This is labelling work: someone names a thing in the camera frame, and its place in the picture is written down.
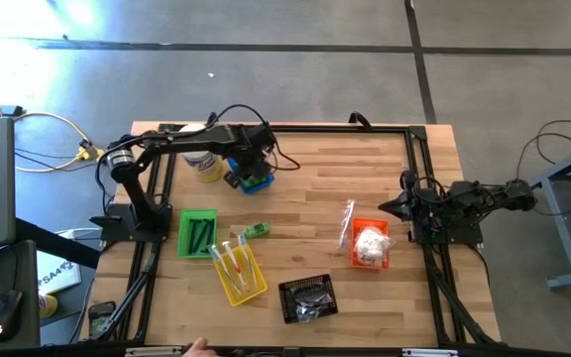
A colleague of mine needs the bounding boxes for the green slotted plastic basket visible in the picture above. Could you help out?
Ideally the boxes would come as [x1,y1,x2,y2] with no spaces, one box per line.
[176,207,219,260]

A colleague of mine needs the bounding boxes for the white printed booklet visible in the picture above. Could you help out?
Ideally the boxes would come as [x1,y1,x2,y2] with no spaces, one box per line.
[36,250,82,297]

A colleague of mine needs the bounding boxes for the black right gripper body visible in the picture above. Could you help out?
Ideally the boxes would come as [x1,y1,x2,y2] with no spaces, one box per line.
[399,170,449,244]

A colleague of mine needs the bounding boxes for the grey metal table frame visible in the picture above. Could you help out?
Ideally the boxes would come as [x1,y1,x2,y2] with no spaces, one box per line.
[515,138,571,292]

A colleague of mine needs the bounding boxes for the person's hand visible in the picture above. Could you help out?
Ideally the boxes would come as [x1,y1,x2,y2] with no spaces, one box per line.
[181,337,220,357]

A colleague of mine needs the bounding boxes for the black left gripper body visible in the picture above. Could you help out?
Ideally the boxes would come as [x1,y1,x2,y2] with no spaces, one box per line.
[223,123,277,190]

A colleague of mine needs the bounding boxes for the orange slotted plastic basket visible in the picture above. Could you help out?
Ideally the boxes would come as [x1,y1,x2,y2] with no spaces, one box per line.
[350,217,392,271]

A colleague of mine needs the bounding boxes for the black diagonal desk bar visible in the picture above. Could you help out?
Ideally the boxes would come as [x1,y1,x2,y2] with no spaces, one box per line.
[15,217,102,270]

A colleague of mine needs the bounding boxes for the dark blue razor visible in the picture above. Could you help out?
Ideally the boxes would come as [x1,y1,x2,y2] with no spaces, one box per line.
[194,217,208,255]
[201,217,216,252]
[187,218,199,256]

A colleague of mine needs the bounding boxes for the red toothbrush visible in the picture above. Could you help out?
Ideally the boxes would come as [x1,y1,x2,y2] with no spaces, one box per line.
[221,240,247,292]

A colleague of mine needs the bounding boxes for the dark grey side desk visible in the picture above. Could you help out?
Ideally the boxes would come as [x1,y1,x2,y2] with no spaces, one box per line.
[0,240,42,351]

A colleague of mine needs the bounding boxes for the thick cream cable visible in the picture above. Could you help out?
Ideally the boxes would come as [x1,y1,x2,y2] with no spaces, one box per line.
[13,111,93,174]

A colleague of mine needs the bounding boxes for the yellow slotted plastic basket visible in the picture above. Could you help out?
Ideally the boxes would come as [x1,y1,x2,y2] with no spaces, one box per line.
[213,243,269,307]

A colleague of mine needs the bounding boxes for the black hair ties bag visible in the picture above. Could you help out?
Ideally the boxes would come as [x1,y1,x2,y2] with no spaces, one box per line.
[293,300,326,323]
[289,283,335,307]

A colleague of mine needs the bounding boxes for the small yellow bottle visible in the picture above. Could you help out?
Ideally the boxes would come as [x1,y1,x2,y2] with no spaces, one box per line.
[39,293,59,319]

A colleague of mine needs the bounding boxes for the black handheld device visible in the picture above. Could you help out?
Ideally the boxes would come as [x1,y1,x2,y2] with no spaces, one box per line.
[87,300,117,338]

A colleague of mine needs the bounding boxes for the white cotton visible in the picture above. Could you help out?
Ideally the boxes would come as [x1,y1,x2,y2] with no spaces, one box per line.
[354,226,396,259]
[355,250,387,268]

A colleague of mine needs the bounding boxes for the black computer mouse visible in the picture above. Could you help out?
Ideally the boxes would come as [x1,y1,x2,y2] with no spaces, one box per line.
[0,290,24,342]

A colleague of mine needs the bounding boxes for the dark blue toothbrush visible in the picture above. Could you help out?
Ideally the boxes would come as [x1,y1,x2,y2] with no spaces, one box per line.
[208,243,241,297]

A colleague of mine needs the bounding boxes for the silver bracket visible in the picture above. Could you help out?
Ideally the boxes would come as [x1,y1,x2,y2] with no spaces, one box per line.
[125,346,182,357]
[401,348,460,357]

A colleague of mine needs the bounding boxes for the Lysol wipes canister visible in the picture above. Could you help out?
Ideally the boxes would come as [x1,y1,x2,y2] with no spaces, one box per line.
[178,122,225,183]

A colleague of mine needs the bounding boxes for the black slotted plastic basket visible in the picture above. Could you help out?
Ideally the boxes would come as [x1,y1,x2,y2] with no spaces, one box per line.
[278,273,340,326]

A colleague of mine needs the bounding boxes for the black aluminium table frame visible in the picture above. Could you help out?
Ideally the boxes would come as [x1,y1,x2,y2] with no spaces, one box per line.
[79,122,503,348]

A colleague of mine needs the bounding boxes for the blue slotted plastic basket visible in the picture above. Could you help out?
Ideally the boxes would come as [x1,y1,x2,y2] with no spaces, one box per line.
[225,157,276,195]

